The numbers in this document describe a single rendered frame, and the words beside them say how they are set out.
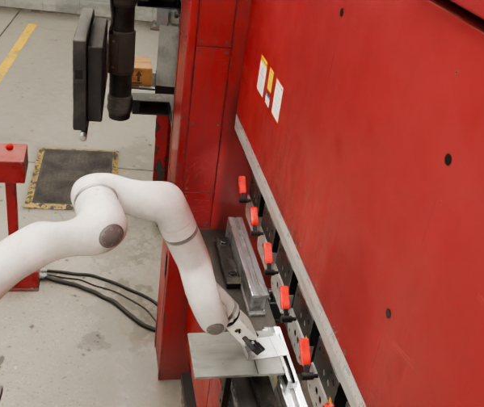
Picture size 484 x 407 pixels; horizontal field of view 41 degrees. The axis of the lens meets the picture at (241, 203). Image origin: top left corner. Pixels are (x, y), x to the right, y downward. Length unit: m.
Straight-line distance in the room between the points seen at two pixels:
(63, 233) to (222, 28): 1.15
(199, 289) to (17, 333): 1.96
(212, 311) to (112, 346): 1.77
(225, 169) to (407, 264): 1.52
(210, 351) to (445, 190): 1.11
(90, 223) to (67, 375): 1.92
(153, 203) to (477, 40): 0.83
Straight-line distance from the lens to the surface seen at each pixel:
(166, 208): 1.52
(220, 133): 2.51
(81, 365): 3.32
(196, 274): 1.66
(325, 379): 1.55
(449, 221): 1.03
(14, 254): 1.50
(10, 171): 3.36
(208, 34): 2.35
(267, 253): 1.87
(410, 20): 1.19
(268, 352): 1.99
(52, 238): 1.48
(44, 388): 3.24
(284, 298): 1.71
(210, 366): 1.92
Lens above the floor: 2.35
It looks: 30 degrees down
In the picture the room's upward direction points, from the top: 8 degrees clockwise
